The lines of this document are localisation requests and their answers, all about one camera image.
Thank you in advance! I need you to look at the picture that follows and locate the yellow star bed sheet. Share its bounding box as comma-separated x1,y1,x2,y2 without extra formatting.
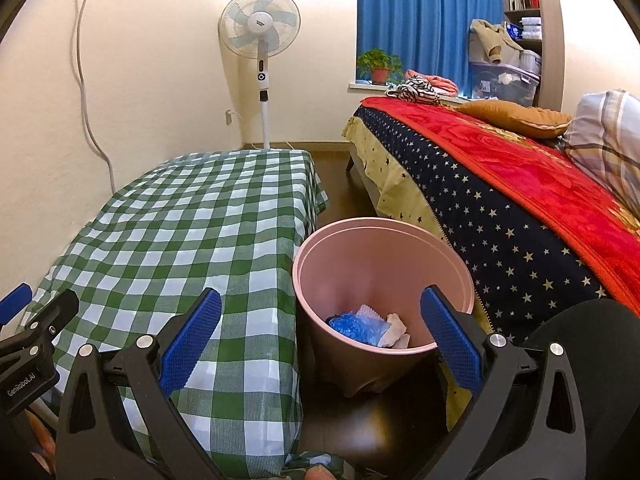
342,116,493,431

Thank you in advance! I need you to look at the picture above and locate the beige coat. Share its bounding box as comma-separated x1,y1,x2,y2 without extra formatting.
469,19,526,65

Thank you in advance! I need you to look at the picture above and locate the person's left hand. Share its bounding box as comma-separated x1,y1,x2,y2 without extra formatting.
22,410,58,476

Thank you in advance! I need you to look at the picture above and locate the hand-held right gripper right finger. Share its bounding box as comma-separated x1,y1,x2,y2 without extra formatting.
415,284,587,480

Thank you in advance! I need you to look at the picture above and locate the orange pillow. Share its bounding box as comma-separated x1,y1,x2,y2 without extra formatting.
456,100,573,139

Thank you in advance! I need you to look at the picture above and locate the pink plastic bin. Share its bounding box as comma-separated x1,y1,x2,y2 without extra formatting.
291,216,476,398

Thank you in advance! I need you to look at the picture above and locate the blue plastic bag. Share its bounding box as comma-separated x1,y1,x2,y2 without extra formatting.
326,311,391,347

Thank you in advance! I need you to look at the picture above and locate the navy star blanket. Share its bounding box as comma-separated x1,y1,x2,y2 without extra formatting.
357,105,621,346

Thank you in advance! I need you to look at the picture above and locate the pink garment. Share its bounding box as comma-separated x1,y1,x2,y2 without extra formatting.
404,69,460,97

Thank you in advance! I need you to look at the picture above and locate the clear plastic storage box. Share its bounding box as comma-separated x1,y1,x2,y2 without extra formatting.
469,61,542,108

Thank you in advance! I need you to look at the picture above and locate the plaid pillow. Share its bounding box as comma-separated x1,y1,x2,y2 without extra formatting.
562,89,640,203

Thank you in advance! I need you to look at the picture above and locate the white lidded container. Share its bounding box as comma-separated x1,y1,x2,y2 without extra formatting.
517,50,542,76

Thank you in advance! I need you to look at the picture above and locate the red fleece blanket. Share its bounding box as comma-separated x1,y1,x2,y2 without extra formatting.
361,96,640,318

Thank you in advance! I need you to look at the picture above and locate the green checked tablecloth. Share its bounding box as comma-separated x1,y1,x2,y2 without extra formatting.
15,149,351,480

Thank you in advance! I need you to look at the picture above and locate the potted green plant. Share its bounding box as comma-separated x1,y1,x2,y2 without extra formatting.
356,49,405,86

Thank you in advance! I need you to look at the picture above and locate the blue curtain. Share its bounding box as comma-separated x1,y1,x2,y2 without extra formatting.
356,0,503,98

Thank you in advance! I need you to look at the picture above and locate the wooden bookshelf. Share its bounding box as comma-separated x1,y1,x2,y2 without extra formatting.
500,0,566,111

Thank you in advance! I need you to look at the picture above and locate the grey wall cable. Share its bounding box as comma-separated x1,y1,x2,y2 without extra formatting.
70,0,117,196

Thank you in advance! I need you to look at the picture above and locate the black white striped garment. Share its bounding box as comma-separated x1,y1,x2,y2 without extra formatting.
386,76,443,107

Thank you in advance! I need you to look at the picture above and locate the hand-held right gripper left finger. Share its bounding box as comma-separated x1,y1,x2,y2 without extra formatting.
54,287,223,480

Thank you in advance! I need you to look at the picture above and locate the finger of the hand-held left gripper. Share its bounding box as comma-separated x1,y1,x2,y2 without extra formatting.
0,283,32,327
0,289,81,362

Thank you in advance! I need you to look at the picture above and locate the white standing fan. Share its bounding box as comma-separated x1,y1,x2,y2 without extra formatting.
218,0,302,151

